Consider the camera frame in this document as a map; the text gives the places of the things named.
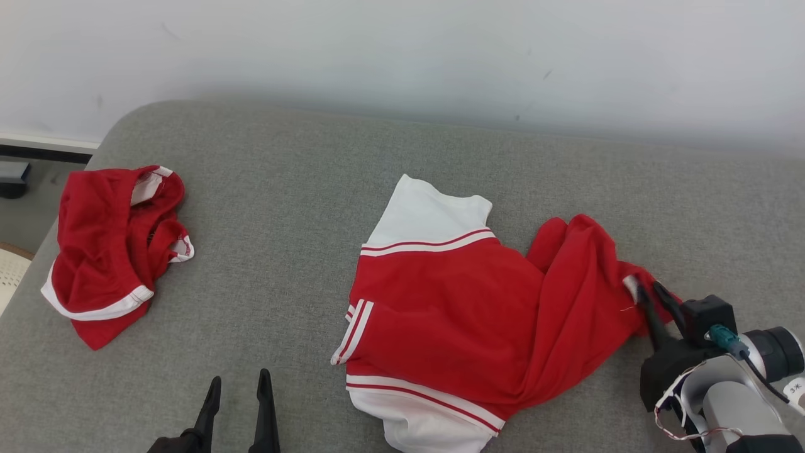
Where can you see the white perforated basket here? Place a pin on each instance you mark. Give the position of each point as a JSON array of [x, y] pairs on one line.
[[11, 277]]

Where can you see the red shorts with white band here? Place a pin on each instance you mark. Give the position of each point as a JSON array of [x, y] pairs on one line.
[[100, 251]]

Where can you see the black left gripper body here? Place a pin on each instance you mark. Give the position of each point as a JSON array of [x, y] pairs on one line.
[[179, 443]]

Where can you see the grey fabric sofa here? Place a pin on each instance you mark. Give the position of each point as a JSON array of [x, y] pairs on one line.
[[283, 189]]

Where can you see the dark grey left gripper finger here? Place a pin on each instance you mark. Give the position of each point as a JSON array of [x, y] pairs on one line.
[[265, 415], [210, 409]]

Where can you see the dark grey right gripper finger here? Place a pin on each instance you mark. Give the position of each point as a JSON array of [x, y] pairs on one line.
[[673, 305], [651, 321]]

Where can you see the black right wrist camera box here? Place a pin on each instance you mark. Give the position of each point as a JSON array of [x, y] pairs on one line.
[[707, 314]]

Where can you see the white baseboard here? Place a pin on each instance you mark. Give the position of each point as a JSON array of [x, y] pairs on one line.
[[44, 142]]

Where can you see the red and white jersey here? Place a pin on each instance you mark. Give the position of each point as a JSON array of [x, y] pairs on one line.
[[453, 314]]

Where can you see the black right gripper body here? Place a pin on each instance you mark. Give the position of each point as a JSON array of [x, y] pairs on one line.
[[666, 374]]

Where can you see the small black floor object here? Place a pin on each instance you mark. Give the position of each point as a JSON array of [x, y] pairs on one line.
[[12, 177]]

